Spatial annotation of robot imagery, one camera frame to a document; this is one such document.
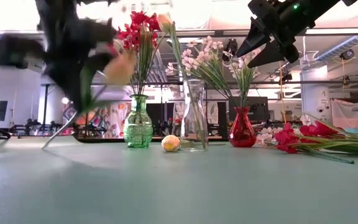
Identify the red artificial flower bunch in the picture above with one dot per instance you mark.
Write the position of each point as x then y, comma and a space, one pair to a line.
129, 35
286, 138
149, 23

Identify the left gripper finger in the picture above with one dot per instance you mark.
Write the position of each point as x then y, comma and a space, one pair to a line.
99, 63
67, 84

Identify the red glass vase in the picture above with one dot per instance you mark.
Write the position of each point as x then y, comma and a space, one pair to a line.
242, 130

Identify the silver ventilation duct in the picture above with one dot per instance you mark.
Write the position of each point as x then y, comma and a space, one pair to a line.
337, 48

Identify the white draped cloth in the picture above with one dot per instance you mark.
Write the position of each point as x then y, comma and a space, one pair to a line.
350, 113

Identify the green table mat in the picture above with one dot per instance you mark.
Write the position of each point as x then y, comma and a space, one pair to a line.
179, 186

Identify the clear glass vase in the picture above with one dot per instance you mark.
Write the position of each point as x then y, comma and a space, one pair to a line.
188, 118

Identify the black background screen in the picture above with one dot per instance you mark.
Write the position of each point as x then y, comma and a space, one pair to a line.
259, 109

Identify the round white lamp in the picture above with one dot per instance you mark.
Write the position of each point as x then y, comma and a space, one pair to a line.
64, 100

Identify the peach artificial tulip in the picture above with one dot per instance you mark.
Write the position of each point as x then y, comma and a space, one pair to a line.
164, 22
120, 70
170, 143

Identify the colourful patterned quilt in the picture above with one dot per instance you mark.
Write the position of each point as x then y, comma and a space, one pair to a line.
113, 118

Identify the white round column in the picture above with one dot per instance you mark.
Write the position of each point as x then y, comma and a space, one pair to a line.
317, 102

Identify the green glass vase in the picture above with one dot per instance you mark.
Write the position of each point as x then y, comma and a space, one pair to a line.
138, 127

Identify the black scaffold frame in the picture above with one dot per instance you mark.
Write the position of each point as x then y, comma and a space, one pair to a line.
44, 105

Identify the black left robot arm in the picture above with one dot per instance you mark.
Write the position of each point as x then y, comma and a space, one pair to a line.
57, 9

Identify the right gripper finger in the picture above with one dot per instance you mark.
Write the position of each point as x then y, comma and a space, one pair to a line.
253, 39
270, 54

